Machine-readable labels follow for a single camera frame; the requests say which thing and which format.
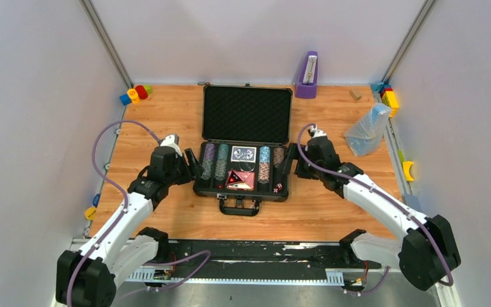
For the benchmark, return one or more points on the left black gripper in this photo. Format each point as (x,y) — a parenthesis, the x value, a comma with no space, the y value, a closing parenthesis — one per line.
(185,165)

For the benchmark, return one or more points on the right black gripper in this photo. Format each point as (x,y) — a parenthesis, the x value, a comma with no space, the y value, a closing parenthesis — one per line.
(293,153)

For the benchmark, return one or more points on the brown chip stack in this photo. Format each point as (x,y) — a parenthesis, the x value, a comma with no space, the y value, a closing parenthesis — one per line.
(278,154)

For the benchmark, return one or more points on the purple chip stack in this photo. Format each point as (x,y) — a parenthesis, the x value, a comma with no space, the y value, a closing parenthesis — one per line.
(209,153)

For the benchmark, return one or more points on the light blue chip stack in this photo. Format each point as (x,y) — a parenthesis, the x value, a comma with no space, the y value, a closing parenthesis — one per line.
(264,155)

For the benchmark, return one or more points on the black red case tag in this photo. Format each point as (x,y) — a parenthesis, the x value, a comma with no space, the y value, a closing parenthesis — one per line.
(238,180)

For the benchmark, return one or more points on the red playing card box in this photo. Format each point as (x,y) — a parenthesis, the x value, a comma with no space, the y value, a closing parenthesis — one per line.
(252,182)

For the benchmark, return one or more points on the black poker set case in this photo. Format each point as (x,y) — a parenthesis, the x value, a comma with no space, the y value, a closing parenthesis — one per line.
(245,116)

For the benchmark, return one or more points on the clear round dealer button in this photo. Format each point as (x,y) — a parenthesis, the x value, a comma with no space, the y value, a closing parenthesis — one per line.
(246,166)

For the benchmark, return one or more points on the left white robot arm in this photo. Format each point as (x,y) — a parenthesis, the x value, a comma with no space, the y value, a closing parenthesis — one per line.
(92,275)

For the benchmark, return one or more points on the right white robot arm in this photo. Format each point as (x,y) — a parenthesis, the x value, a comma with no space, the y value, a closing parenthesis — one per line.
(423,248)

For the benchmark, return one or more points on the dark red die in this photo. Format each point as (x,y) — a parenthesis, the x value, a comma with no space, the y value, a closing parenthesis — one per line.
(278,188)

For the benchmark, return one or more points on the blue playing card deck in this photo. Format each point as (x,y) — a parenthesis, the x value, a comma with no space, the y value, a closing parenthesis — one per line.
(243,154)

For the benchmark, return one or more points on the purple metronome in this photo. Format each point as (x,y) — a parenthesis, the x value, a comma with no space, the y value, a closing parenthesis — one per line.
(306,79)

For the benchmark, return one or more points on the clear plastic bag blue contents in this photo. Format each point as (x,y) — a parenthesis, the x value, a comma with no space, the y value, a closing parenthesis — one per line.
(365,135)

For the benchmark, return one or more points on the small wooden block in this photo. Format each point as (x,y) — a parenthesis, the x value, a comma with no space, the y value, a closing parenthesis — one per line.
(356,95)

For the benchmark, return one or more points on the coloured toy cylinders cluster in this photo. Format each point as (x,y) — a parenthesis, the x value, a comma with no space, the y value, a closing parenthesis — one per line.
(136,94)

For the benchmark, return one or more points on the coloured toy blocks stack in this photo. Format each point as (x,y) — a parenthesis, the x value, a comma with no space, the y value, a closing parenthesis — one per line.
(387,96)

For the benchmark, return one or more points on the yellow blue round tags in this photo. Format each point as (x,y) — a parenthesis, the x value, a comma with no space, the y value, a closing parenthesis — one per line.
(90,212)

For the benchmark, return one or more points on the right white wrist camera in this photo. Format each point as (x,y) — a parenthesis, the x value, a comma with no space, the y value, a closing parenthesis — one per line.
(316,133)

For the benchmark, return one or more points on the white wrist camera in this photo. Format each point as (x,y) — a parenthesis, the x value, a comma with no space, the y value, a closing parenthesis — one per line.
(172,140)
(316,133)

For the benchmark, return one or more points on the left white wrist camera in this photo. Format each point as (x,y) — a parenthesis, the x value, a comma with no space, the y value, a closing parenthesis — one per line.
(172,140)

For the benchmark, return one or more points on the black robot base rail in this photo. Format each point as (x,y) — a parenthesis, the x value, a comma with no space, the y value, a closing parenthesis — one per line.
(236,262)

